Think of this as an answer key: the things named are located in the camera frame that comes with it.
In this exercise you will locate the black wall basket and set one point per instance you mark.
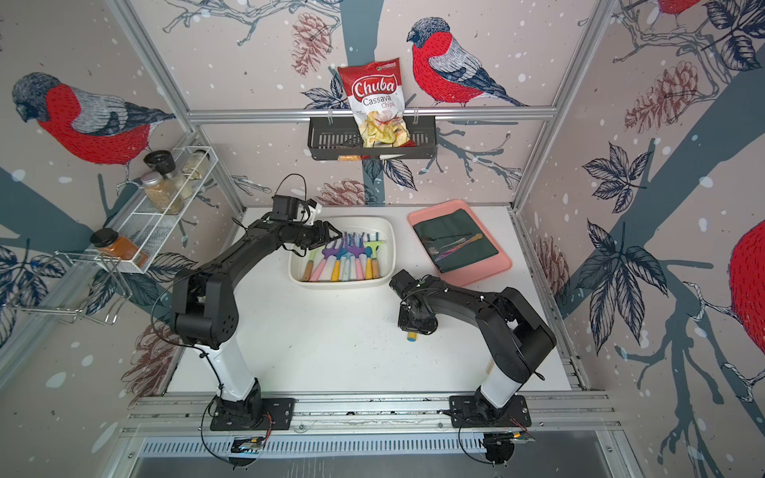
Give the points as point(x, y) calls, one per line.
point(330, 139)

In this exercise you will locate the blue claw rake yellow handle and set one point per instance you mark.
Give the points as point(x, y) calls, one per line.
point(368, 264)

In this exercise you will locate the light blue rake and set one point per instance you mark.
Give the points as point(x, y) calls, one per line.
point(346, 267)

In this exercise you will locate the green rake wooden handle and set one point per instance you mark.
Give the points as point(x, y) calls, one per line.
point(309, 267)

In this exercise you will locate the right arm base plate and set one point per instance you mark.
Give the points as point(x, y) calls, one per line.
point(514, 412)

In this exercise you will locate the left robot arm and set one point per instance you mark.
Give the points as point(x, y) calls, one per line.
point(205, 313)

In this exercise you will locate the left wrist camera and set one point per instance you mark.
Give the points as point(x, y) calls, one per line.
point(294, 210)

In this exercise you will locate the pink tray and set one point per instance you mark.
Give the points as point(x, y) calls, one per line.
point(475, 272)

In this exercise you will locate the green hoe wooden handle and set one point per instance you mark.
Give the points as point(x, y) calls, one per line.
point(375, 244)

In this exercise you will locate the wire cup holder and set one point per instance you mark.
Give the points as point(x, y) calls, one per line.
point(66, 286)

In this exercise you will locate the Chuba cassava chips bag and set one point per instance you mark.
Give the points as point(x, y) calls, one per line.
point(375, 96)

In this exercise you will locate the white wire spice rack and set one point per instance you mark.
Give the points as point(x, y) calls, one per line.
point(148, 228)

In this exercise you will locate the clear spice jar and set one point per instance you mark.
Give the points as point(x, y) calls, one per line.
point(197, 165)

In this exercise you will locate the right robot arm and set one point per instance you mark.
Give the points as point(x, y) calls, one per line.
point(518, 339)

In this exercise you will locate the white storage box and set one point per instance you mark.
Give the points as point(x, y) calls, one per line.
point(367, 225)

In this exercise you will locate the silver lid spice jar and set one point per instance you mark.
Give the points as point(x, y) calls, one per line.
point(162, 193)

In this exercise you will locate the dark green cloth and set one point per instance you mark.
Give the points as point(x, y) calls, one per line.
point(459, 222)

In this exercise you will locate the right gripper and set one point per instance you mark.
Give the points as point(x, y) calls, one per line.
point(425, 327)

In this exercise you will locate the black lid spice jar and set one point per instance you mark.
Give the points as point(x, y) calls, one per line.
point(161, 162)

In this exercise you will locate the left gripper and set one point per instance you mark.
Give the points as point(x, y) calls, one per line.
point(323, 235)

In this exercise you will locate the orange spice jar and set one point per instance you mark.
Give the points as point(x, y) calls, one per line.
point(112, 243)

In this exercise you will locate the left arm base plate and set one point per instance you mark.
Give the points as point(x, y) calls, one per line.
point(253, 412)

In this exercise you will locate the purple rake pink handle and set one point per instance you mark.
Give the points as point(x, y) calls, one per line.
point(358, 262)
point(329, 251)

